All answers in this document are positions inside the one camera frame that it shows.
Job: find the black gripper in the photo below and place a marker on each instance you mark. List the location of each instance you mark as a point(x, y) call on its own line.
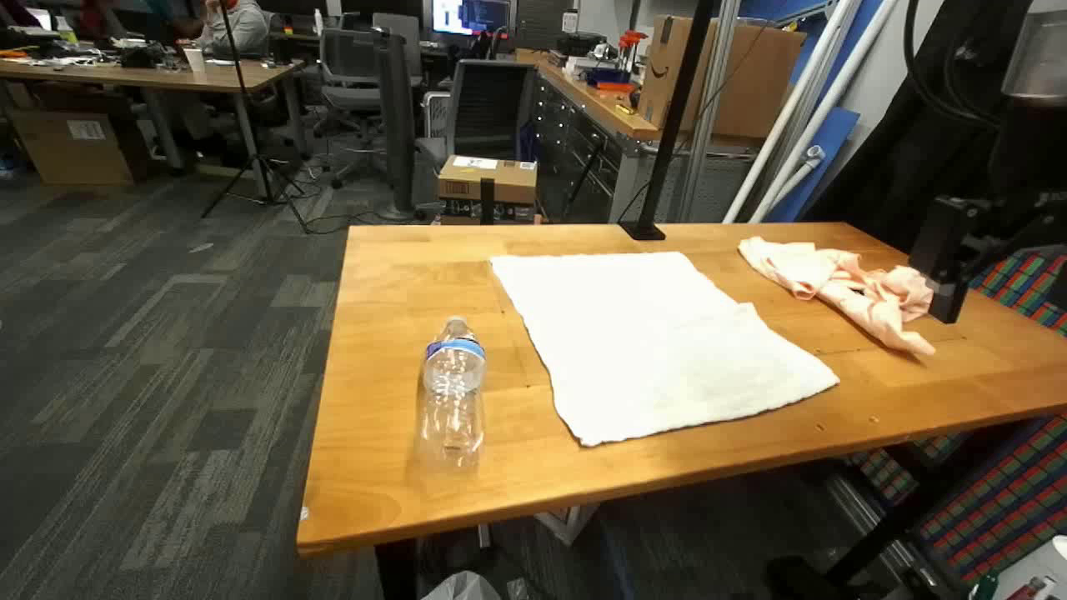
point(941, 238)

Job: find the white towel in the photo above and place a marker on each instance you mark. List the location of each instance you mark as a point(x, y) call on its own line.
point(656, 344)

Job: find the pink crumpled cloth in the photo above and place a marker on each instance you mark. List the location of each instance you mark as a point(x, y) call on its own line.
point(845, 289)

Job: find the white plastic pipe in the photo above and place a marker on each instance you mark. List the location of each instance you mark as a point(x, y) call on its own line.
point(800, 167)
point(789, 112)

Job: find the blue flat board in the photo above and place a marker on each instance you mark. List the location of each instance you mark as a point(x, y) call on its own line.
point(828, 137)

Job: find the colourful striped rug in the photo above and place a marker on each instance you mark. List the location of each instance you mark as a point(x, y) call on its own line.
point(1000, 503)

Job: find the black table leg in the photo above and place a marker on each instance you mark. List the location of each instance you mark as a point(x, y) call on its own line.
point(887, 522)
point(393, 573)

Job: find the large brown cardboard box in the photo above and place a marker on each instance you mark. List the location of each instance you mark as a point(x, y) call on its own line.
point(744, 78)

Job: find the black vertical stand pole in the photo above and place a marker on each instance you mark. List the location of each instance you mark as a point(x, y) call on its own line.
point(675, 112)

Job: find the small low wooden table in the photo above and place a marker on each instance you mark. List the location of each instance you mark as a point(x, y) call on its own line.
point(483, 176)

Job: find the black mesh office chair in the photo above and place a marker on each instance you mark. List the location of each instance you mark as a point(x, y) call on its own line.
point(487, 106)

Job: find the clear plastic water bottle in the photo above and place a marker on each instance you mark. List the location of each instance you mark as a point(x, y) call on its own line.
point(450, 400)

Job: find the grey crumpled bag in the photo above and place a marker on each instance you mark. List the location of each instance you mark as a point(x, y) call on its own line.
point(461, 587)

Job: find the computer monitor blue screen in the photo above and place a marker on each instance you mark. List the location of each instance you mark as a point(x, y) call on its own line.
point(450, 16)

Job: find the dark grey tall panel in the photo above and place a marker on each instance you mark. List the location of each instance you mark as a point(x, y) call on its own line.
point(393, 122)

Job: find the grey office chair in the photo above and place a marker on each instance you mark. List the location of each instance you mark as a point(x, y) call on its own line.
point(350, 62)

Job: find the black tripod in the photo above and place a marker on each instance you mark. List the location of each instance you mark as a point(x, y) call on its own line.
point(246, 112)

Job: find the seated person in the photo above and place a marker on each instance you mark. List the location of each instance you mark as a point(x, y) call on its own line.
point(239, 27)

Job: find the white paper cup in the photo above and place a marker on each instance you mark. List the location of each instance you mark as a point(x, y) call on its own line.
point(193, 62)

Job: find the long wooden office desk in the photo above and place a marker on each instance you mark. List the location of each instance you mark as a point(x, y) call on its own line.
point(144, 75)

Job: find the cardboard box with label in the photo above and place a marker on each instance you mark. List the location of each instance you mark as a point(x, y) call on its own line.
point(77, 150)

